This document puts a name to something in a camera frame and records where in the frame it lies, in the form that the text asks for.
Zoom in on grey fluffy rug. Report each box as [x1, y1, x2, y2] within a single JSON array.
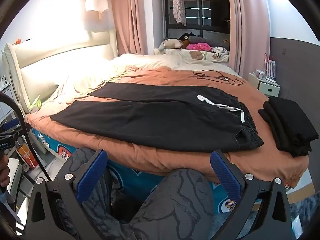
[[285, 187, 320, 240]]

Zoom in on black plush toy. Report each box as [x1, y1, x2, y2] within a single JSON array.
[[179, 32, 198, 49]]

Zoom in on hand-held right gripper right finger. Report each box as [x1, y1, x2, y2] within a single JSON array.
[[210, 150, 303, 240]]

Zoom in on orange blanket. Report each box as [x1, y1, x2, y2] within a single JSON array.
[[26, 66, 309, 188]]

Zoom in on black pants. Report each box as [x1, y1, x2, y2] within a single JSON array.
[[50, 82, 264, 153]]

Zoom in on black spotted white cloth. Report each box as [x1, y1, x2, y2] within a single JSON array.
[[210, 47, 229, 57]]

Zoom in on folded black clothes stack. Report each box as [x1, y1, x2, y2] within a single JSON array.
[[257, 96, 319, 158]]

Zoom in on thin black cable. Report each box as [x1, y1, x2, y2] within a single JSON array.
[[193, 70, 243, 85]]

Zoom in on pink wire rack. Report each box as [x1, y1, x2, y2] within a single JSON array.
[[262, 54, 277, 80]]

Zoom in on dark framed window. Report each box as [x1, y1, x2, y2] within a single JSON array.
[[164, 0, 230, 39]]

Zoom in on grey cushion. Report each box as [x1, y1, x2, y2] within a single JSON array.
[[190, 35, 213, 44]]

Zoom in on pink curtain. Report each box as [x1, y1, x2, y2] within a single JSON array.
[[225, 0, 272, 78], [111, 0, 157, 55]]

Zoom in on white stool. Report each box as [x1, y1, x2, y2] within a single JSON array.
[[7, 159, 24, 198]]

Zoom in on blue printed bed sheet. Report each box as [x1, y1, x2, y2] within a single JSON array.
[[30, 127, 293, 215]]

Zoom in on pink plush toy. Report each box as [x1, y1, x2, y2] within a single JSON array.
[[186, 43, 212, 52]]

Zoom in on person's left hand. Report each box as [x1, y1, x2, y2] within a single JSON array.
[[0, 156, 10, 187]]

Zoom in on cream plush toy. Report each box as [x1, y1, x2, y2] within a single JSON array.
[[159, 39, 184, 54]]

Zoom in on clear plastic box with items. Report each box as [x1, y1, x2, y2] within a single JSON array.
[[248, 72, 280, 98]]

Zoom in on person's left leg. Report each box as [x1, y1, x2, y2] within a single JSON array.
[[59, 147, 113, 240]]

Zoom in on green packet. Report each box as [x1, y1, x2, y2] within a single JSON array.
[[29, 97, 42, 112]]

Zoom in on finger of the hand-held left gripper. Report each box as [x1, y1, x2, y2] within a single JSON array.
[[0, 119, 20, 133]]

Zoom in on bear print quilt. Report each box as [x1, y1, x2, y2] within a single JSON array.
[[164, 49, 229, 63]]

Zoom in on cream padded headboard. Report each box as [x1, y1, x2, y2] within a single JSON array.
[[1, 29, 119, 113]]

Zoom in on floral hanging garment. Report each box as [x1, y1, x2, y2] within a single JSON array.
[[172, 0, 187, 27]]

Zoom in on cream bed sheet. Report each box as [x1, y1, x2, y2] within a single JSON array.
[[42, 52, 240, 105]]

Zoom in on person's legs patterned grey pants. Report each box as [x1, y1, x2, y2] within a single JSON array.
[[112, 169, 215, 240]]

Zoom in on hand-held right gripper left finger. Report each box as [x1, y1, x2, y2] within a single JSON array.
[[15, 149, 109, 240]]

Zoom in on orange box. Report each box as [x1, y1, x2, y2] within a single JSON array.
[[16, 141, 38, 169]]

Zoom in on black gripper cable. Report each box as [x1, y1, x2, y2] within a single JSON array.
[[0, 92, 52, 182]]

